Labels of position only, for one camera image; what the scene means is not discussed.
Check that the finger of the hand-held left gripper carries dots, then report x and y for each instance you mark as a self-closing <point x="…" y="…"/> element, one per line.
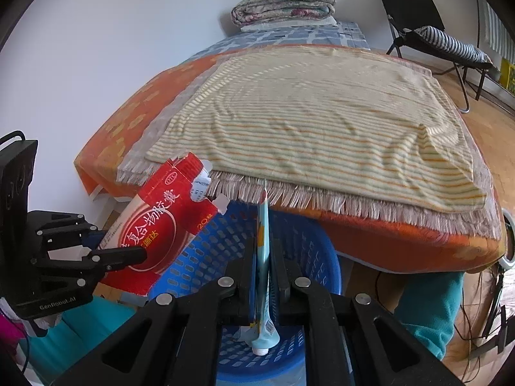
<point x="68" y="231"/>
<point x="116" y="258"/>

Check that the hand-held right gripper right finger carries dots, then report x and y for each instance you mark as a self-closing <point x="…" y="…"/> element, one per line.
<point x="280" y="275"/>

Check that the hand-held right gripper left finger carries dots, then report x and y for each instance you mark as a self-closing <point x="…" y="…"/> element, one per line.
<point x="244" y="275"/>

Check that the small teal tube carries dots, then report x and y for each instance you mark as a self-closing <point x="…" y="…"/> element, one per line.
<point x="263" y="257"/>

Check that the blue plastic basket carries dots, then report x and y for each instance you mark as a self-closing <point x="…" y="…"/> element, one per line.
<point x="201" y="249"/>

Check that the red medicine box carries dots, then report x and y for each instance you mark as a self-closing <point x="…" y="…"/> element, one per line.
<point x="161" y="225"/>

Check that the pink cloth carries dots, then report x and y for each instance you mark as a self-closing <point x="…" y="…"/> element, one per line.
<point x="8" y="329"/>

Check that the orange flowered blanket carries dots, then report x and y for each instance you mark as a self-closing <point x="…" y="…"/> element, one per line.
<point x="132" y="108"/>

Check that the teal pants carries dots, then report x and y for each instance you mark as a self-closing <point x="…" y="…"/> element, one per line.
<point x="426" y="313"/>

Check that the striped yellow towel blanket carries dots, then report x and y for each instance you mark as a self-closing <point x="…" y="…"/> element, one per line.
<point x="322" y="120"/>

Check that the black light stand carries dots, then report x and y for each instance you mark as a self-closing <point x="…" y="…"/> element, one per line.
<point x="497" y="309"/>

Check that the blue patterned bed sheet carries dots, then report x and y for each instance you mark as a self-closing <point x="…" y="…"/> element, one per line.
<point x="281" y="34"/>

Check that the white pillow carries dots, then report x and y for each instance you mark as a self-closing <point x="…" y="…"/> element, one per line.
<point x="318" y="22"/>

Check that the folded floral quilt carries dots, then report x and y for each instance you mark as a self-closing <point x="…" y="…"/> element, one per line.
<point x="281" y="4"/>

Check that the striped chair cushion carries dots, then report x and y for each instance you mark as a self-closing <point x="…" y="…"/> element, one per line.
<point x="454" y="44"/>

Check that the black folding chair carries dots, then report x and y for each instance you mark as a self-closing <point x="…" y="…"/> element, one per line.
<point x="406" y="8"/>

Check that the yellow green box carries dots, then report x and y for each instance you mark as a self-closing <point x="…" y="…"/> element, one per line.
<point x="507" y="74"/>

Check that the white ribbed radiator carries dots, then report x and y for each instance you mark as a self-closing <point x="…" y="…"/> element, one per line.
<point x="494" y="28"/>

